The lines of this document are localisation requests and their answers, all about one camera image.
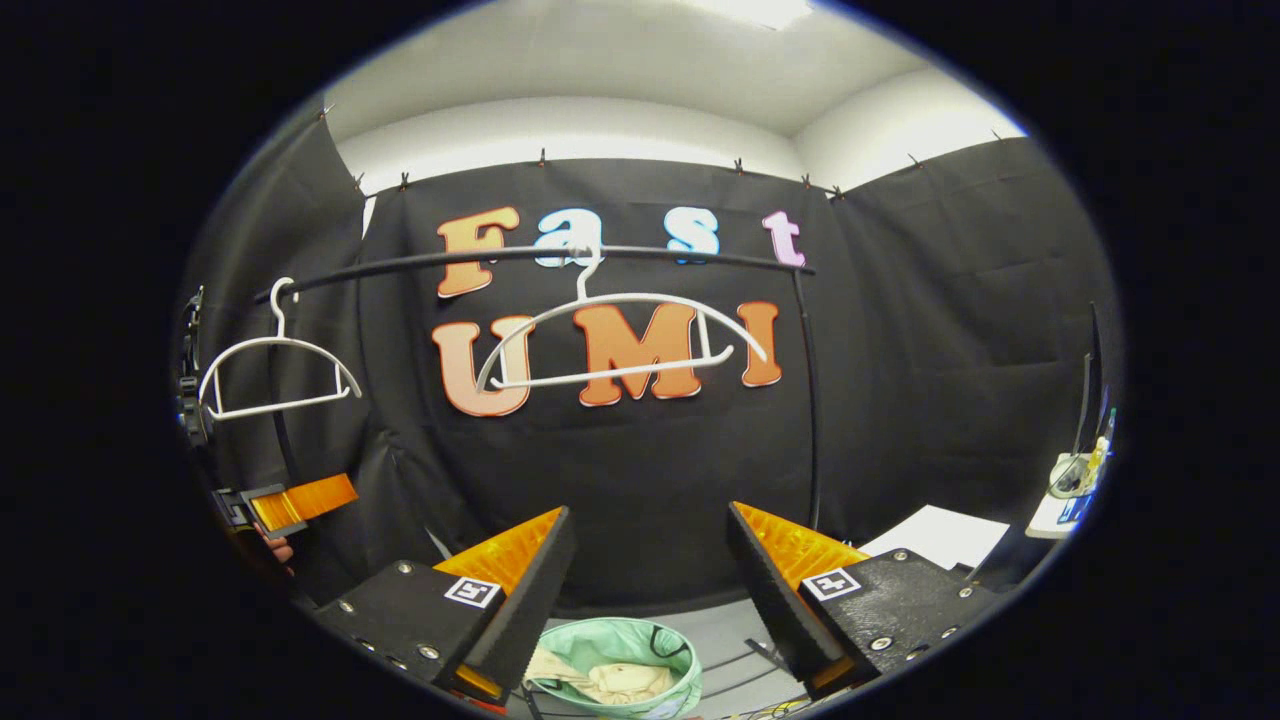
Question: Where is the dark computer monitor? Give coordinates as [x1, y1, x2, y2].
[1075, 305, 1107, 456]

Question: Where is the white shirt clothes hanger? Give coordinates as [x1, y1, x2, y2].
[475, 248, 769, 393]

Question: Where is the cream button shirt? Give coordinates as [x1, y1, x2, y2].
[525, 650, 676, 706]

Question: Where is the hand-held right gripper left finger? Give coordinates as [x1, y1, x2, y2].
[312, 505, 579, 706]

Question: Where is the black clothes rack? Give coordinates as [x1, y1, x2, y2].
[253, 245, 823, 531]

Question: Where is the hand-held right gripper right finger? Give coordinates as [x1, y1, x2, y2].
[725, 500, 1001, 698]

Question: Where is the white paper sheet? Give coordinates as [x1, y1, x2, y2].
[858, 505, 1011, 571]

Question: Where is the white bare clothes hanger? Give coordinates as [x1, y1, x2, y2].
[198, 277, 363, 422]

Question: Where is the green laundry hamper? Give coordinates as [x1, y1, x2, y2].
[522, 617, 703, 719]

